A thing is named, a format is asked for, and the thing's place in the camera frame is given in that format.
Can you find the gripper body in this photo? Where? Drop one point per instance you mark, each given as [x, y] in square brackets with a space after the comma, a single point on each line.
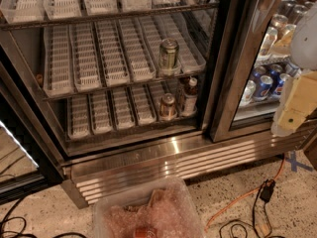
[305, 45]

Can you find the brown bottle with white cap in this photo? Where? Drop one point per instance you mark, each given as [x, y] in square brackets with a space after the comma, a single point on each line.
[189, 97]

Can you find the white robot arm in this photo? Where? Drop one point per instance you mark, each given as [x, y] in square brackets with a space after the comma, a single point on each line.
[303, 48]

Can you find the glass fridge door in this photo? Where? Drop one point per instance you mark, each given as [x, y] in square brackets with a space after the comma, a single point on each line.
[257, 43]

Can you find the silver can upper shelf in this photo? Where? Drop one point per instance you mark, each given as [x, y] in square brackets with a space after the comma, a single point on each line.
[279, 22]

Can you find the bronze can on bottom shelf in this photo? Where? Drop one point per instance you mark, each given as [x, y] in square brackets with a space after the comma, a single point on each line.
[167, 108]

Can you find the green can on middle shelf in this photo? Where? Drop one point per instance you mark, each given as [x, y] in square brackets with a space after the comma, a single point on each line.
[168, 57]

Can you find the white shelf tray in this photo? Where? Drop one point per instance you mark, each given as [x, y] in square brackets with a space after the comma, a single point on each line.
[58, 65]
[113, 60]
[139, 60]
[143, 104]
[123, 112]
[84, 56]
[77, 117]
[100, 115]

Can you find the stainless steel fridge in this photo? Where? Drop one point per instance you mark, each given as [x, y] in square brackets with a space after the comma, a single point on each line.
[99, 165]

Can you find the white shelf tray bottom left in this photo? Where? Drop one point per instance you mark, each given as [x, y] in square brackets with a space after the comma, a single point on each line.
[77, 117]

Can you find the white shelf tray leftmost middle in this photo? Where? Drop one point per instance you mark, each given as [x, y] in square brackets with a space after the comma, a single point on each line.
[58, 65]

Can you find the blue pepsi can right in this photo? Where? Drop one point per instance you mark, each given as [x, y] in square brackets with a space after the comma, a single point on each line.
[281, 80]

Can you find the blue pepsi can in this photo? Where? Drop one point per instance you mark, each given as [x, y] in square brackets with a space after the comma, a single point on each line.
[281, 80]
[263, 86]
[258, 72]

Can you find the blue pepsi can front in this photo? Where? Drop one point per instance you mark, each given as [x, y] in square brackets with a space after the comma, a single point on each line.
[263, 86]

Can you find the blue pepsi can rear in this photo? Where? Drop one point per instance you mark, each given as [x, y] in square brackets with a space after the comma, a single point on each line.
[258, 72]

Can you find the white can behind door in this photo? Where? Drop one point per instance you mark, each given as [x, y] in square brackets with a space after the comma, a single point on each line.
[248, 93]

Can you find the blue tape cross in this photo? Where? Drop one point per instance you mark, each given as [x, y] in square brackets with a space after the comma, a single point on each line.
[295, 165]

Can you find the black power adapter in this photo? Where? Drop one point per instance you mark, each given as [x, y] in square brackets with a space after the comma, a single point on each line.
[267, 190]

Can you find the clear plastic bin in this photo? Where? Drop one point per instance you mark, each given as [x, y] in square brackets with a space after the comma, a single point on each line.
[164, 205]

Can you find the red cola can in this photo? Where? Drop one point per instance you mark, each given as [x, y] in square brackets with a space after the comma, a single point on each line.
[145, 232]

